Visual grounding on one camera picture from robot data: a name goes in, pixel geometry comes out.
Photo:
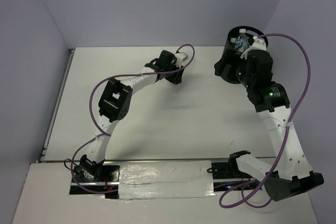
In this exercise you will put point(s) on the labelled clear bottle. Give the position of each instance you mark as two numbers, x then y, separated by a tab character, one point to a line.
240	42

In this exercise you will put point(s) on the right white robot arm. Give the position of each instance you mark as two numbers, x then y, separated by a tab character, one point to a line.
291	174

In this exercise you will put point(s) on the black round bin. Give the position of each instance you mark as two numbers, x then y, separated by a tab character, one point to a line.
251	32

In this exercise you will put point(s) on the silver foil sheet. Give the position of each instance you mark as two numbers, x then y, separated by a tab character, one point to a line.
174	179

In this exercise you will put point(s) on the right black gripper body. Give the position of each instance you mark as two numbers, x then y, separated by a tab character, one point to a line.
245	78

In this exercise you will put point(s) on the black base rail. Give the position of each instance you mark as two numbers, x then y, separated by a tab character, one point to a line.
106	182

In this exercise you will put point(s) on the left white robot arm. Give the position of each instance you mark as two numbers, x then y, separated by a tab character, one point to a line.
115	100

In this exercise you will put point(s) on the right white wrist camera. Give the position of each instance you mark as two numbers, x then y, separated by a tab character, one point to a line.
258	44

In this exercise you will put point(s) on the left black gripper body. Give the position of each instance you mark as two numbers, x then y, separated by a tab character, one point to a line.
172	68

